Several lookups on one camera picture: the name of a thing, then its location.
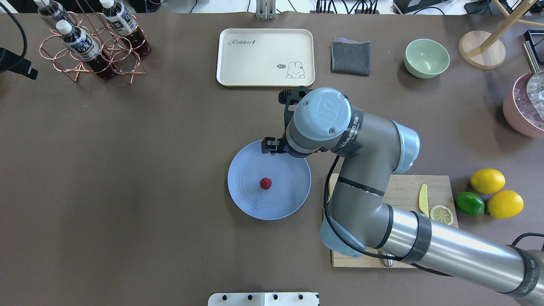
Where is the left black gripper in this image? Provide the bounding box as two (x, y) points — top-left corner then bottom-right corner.
(0, 47), (38, 80)

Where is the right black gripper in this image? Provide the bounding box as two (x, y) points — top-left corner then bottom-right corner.
(261, 86), (311, 158)

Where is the red strawberry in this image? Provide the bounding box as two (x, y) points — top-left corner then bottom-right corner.
(260, 177), (272, 190)

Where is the blue round plate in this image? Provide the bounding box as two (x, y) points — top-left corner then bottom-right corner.
(227, 141), (312, 220)

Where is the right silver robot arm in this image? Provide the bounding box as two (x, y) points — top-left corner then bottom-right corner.
(261, 86), (543, 306)

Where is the cream rabbit tray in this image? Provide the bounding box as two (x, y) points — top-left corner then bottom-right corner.
(216, 28), (315, 87)

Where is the grey folded cloth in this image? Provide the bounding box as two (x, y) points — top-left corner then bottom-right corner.
(330, 37), (372, 77)

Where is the mint green bowl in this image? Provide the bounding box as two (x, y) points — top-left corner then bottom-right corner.
(404, 39), (450, 79)

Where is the wooden cutting board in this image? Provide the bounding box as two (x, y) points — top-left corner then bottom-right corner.
(328, 173), (459, 269)

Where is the yellow plastic knife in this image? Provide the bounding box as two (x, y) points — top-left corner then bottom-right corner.
(418, 184), (429, 217)

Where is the lemon half slice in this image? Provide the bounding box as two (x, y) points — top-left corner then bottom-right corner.
(429, 205), (454, 225)

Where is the steel muddler black tip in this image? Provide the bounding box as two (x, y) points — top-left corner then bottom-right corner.
(377, 250), (394, 268)

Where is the wooden cup tree stand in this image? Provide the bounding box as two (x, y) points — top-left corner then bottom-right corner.
(458, 0), (543, 69)

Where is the green lime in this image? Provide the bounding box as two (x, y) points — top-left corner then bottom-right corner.
(455, 191), (485, 216)

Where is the pink bowl with ice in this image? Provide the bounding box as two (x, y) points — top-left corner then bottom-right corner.
(503, 73), (544, 138)

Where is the metal ice scoop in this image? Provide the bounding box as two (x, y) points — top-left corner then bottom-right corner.
(522, 41), (544, 117)

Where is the aluminium frame post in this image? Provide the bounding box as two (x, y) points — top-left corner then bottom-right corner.
(255, 0), (276, 20)

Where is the copper wire bottle rack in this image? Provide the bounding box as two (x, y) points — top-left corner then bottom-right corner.
(35, 0), (151, 83)

